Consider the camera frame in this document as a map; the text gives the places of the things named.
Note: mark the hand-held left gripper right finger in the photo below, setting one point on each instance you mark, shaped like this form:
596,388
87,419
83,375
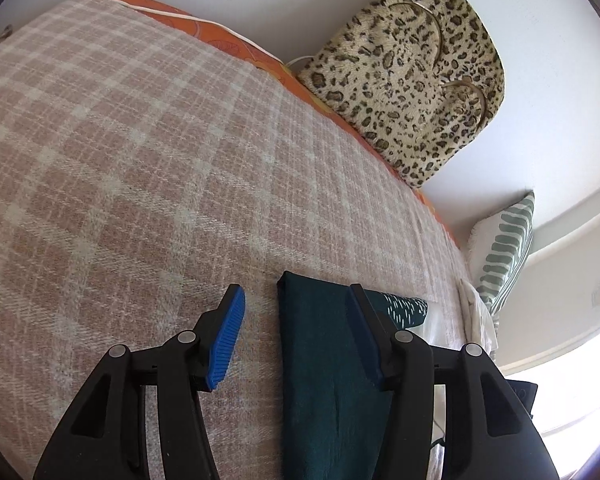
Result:
365,340

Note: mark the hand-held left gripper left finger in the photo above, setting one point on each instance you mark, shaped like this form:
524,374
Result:
225,340

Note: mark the white and teal printed shirt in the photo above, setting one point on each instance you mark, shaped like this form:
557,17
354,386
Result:
325,360

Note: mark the folded white clothes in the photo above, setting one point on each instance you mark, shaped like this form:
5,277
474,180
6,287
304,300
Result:
477,315

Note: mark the window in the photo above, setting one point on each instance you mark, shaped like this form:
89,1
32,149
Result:
570,390

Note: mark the green striped white pillow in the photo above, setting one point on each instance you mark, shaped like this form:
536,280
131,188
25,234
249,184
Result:
505,250

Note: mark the pink plaid blanket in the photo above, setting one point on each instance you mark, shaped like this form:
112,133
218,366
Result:
130,185

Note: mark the leopard print cushion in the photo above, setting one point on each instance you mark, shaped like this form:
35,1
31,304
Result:
405,75

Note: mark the orange bed sheet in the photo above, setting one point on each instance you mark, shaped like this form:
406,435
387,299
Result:
240,45

